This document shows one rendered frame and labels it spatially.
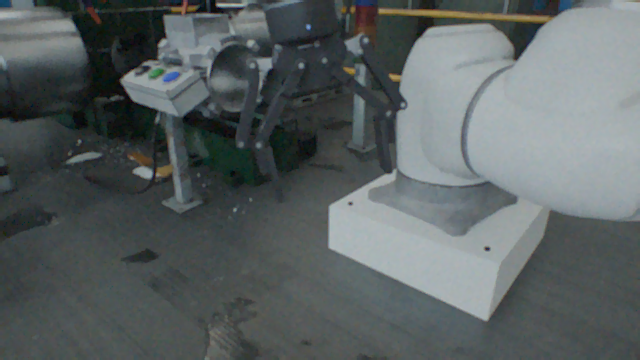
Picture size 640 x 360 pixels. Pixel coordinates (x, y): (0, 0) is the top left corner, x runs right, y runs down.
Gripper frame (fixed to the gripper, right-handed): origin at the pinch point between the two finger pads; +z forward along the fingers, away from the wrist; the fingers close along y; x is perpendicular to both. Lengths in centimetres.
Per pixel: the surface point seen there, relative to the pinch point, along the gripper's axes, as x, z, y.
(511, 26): -276, 30, -203
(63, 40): -60, -22, 45
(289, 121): -47.2, 4.4, 0.7
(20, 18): -60, -28, 52
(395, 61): -357, 51, -132
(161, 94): -26.4, -10.6, 21.8
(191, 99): -27.2, -8.5, 17.5
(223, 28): -61, -18, 10
